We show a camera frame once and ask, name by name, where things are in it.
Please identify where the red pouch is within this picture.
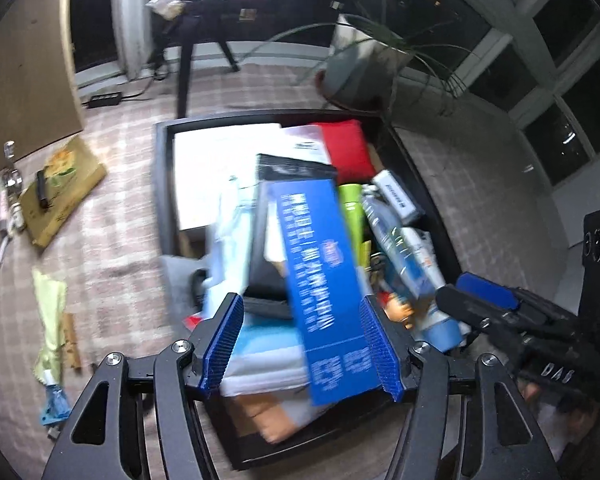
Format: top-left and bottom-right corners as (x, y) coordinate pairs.
(310, 120), (378, 183)

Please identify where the long blue box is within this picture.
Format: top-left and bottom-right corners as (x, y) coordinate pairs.
(269, 180), (398, 407)

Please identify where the large brown wooden board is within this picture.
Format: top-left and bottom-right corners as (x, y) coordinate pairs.
(0, 0), (85, 181)

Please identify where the black power cable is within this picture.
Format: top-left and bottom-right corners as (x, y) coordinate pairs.
(121, 55), (167, 104)

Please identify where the white pen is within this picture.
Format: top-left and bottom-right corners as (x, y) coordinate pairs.
(0, 232), (14, 274)

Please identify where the dark grey box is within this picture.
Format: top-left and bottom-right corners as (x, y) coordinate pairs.
(244, 154), (339, 319)

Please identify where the white flat box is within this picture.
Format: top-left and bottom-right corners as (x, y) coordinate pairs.
(173, 124), (283, 231)

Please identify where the black container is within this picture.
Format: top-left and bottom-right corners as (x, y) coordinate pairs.
(152, 109), (463, 471)

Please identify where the clear blue wrapper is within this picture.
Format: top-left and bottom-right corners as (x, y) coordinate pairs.
(39, 384), (74, 429)

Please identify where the person's right hand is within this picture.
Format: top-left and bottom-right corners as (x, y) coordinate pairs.
(520, 380), (600, 431)

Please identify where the cartoon figurine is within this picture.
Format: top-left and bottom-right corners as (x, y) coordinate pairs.
(380, 290), (417, 332)

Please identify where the green cloth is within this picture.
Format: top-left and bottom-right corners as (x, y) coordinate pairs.
(32, 269), (71, 386)

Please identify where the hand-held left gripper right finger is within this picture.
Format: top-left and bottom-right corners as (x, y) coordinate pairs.
(360, 296), (556, 480)

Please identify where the potted plant white pot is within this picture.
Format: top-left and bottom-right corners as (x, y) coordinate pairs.
(252, 0), (486, 126)

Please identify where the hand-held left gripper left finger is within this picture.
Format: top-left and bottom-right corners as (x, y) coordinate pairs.
(40, 292), (245, 480)

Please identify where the brown wooden stick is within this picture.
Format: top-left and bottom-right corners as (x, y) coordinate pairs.
(62, 312), (84, 372)

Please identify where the black power strip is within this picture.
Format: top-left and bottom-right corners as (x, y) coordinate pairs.
(87, 91), (123, 108)

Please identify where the blue face mask pack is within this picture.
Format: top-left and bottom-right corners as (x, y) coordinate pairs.
(202, 175), (311, 396)

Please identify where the white box black label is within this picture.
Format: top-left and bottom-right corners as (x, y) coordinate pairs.
(370, 170), (427, 227)

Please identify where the gold box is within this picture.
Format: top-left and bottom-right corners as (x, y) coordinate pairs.
(20, 135), (108, 251)

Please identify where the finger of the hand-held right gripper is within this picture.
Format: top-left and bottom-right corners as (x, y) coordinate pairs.
(455, 272), (523, 312)
(435, 284), (512, 332)

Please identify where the white window frame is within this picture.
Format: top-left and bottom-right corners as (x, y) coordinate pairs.
(107, 0), (600, 186)

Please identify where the green packet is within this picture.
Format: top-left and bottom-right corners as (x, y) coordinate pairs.
(337, 184), (370, 266)

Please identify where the black cylinder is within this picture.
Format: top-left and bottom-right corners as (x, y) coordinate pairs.
(36, 170), (51, 209)

